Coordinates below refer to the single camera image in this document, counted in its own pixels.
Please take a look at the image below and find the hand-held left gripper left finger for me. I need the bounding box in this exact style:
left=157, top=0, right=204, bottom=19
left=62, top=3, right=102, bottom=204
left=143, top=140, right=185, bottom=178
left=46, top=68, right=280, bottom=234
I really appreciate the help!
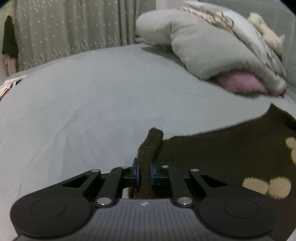
left=53, top=158, right=140, bottom=207

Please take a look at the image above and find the floral patterned pillow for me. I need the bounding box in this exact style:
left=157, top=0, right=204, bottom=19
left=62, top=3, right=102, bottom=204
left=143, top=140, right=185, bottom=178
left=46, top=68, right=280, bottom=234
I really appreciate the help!
left=178, top=6, right=234, bottom=29

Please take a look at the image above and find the grey bed sheet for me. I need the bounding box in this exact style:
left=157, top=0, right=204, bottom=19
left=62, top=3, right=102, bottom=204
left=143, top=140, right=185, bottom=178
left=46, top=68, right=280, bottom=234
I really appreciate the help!
left=0, top=44, right=296, bottom=232

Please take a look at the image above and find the pink pillow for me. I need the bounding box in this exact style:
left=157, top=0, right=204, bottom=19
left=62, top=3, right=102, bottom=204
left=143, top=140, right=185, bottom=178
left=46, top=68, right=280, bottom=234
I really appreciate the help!
left=216, top=71, right=285, bottom=96

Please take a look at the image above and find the white plush toy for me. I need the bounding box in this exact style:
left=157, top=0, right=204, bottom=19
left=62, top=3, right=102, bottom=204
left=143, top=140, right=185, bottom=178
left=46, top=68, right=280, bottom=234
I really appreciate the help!
left=248, top=12, right=285, bottom=55

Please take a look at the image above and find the pink hanging garment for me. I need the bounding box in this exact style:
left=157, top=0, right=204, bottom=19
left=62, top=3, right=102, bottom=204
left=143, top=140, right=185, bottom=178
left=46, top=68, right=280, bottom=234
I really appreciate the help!
left=3, top=56, right=20, bottom=75

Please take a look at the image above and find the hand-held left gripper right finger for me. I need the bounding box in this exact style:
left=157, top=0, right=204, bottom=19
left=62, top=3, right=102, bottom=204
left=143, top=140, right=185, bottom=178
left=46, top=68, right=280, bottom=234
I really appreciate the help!
left=150, top=163, right=234, bottom=207

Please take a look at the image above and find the grey padded headboard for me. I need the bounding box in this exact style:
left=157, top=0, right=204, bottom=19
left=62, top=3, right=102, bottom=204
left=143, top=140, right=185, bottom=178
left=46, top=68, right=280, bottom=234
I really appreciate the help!
left=199, top=0, right=296, bottom=86

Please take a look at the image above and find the dark brown knit sweater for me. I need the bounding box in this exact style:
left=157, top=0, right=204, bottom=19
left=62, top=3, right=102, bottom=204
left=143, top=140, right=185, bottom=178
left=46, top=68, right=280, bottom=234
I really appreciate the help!
left=126, top=103, right=296, bottom=209

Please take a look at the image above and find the grey star-patterned curtain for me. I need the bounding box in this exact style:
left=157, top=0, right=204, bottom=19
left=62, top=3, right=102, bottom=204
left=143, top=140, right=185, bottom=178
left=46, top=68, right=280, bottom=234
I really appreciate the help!
left=9, top=0, right=158, bottom=70

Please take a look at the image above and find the open magazine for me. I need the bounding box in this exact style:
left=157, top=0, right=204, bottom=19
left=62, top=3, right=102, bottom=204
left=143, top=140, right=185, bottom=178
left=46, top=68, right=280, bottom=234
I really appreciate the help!
left=0, top=75, right=28, bottom=99

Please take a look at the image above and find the grey folded quilt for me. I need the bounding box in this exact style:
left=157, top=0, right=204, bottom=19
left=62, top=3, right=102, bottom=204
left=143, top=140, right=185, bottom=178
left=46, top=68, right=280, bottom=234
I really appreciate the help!
left=135, top=10, right=287, bottom=93

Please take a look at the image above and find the dark hanging garment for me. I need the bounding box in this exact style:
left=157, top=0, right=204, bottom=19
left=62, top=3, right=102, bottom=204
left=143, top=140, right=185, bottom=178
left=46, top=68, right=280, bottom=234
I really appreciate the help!
left=2, top=16, right=19, bottom=58

